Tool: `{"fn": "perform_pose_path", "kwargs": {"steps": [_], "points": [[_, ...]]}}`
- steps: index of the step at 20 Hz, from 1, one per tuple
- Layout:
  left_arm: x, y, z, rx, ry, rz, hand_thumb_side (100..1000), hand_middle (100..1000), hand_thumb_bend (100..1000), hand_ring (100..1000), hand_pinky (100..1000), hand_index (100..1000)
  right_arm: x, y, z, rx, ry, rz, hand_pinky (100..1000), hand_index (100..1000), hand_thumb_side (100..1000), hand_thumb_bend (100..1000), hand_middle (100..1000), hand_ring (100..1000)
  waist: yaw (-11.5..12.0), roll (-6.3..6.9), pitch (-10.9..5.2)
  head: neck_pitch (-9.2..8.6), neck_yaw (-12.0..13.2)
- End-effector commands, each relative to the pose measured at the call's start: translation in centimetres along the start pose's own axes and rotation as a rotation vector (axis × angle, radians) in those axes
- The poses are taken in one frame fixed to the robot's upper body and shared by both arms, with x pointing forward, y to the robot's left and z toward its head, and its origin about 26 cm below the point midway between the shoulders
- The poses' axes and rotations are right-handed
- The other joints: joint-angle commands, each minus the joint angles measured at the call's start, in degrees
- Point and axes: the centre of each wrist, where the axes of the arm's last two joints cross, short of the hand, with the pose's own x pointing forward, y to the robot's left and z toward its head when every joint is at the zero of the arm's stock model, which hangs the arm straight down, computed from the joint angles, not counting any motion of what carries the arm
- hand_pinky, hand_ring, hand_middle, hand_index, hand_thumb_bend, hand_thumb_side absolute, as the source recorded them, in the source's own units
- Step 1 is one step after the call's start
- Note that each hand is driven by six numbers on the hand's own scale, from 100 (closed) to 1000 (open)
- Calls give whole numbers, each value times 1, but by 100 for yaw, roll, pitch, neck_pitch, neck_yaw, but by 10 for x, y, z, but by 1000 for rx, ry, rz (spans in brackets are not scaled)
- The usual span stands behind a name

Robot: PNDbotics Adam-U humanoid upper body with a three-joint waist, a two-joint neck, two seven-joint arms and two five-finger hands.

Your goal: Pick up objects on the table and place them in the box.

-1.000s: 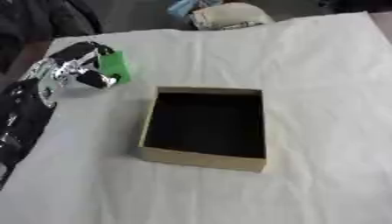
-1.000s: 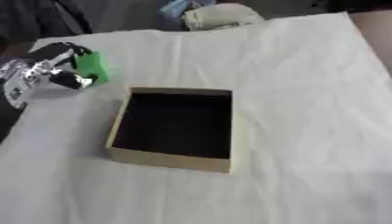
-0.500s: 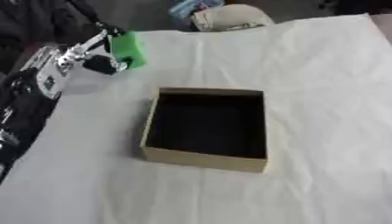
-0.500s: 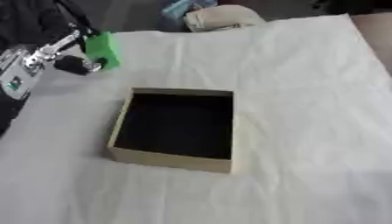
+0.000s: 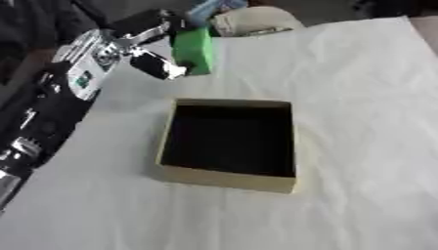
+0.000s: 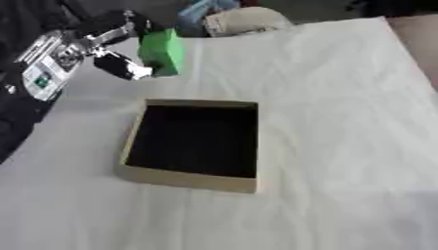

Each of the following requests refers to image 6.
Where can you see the blue plastic bag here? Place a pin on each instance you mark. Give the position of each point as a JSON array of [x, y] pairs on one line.
[[197, 14]]

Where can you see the beige soft bag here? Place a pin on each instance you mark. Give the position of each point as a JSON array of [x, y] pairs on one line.
[[242, 20]]

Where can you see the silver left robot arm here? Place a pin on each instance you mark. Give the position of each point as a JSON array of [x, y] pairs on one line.
[[48, 66]]

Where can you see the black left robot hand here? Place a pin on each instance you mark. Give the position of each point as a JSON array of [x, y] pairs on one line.
[[117, 64]]

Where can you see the green rectangular block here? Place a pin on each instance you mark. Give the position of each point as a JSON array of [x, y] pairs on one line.
[[162, 53]]

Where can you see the tan cardboard box black inside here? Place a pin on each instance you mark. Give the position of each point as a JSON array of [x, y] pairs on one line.
[[194, 143]]

